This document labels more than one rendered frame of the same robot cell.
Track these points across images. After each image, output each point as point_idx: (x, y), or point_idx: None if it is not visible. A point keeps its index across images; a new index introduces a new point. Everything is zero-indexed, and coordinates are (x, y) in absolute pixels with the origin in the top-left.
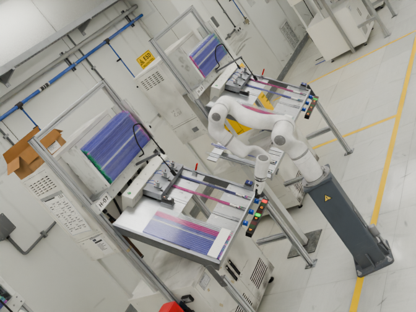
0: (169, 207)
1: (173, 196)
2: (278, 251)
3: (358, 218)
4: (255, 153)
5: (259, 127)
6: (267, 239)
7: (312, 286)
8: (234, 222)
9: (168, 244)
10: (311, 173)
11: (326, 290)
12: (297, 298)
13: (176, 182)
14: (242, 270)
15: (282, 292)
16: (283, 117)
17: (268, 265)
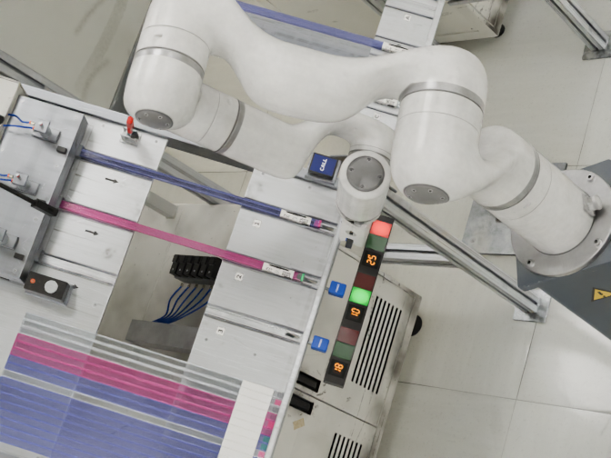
0: (56, 306)
1: (65, 254)
2: (434, 212)
3: None
4: (335, 134)
5: (339, 121)
6: (398, 259)
7: (535, 404)
8: (285, 346)
9: None
10: (546, 239)
11: (579, 436)
12: (492, 434)
13: (68, 184)
14: (325, 369)
15: (448, 391)
16: (437, 66)
17: (405, 302)
